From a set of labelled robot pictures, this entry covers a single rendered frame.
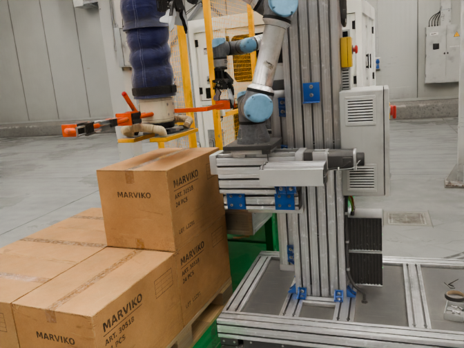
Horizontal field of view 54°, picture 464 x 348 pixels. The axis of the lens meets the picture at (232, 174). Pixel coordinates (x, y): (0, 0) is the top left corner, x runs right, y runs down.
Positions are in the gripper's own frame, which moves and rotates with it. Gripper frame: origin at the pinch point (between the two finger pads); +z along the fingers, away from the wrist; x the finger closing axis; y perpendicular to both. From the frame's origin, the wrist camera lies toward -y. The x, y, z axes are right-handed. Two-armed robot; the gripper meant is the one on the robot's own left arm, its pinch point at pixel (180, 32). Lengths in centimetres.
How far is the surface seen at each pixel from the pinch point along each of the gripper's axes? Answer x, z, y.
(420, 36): -956, -28, -155
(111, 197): -14, 71, 52
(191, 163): -36, 60, 17
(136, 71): -34, 12, 41
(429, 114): -942, 142, -172
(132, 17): -32, -13, 38
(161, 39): -38.0, -2.2, 27.2
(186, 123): -53, 41, 25
